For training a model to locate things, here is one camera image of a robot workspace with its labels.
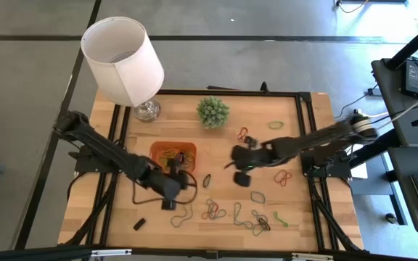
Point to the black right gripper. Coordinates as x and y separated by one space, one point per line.
252 156

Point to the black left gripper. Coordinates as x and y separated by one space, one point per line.
169 181

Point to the teal rubber band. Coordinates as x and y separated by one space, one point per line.
221 214
235 214
174 222
252 197
256 229

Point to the wide black rubber band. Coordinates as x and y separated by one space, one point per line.
204 181

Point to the small black block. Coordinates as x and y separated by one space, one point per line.
139 224

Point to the red rubber band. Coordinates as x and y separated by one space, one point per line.
181 158
240 136
203 216
278 180

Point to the yellow rubber band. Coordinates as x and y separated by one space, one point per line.
163 156

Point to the green rubber band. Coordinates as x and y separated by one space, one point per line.
269 125
278 217

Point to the thin black rubber band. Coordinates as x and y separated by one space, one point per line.
265 224

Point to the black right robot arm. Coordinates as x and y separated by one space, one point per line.
321 139

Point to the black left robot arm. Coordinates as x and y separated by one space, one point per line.
96 143

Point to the orange plastic bin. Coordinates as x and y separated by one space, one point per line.
158 145

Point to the green plant in grey pot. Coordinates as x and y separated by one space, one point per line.
212 112

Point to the white power strip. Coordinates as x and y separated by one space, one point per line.
357 113

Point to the table lamp white shade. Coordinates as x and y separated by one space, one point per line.
122 61

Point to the black caster wheel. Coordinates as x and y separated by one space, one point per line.
390 218

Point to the black desk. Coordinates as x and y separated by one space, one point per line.
387 94
401 203

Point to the black electronic device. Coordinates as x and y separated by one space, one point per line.
416 78

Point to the black pole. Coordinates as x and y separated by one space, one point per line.
416 41

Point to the silver aluminium bracket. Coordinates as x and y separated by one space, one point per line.
312 257
111 252

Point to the black aluminium table frame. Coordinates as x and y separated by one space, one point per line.
230 93

